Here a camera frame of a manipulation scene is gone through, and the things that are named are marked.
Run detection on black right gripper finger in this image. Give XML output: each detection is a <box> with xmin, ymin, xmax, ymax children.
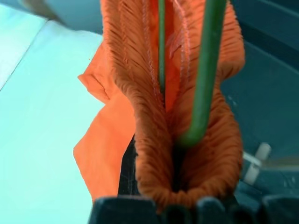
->
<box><xmin>117</xmin><ymin>137</ymin><xmax>141</xmax><ymax>199</ymax></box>

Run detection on orange shorts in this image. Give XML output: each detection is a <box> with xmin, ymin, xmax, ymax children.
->
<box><xmin>72</xmin><ymin>0</ymin><xmax>246</xmax><ymax>214</ymax></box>

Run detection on green wire hanger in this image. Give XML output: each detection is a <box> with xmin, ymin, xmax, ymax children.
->
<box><xmin>157</xmin><ymin>0</ymin><xmax>228</xmax><ymax>149</ymax></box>

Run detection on white plastic piece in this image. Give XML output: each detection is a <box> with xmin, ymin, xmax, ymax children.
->
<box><xmin>242</xmin><ymin>142</ymin><xmax>272</xmax><ymax>185</ymax></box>

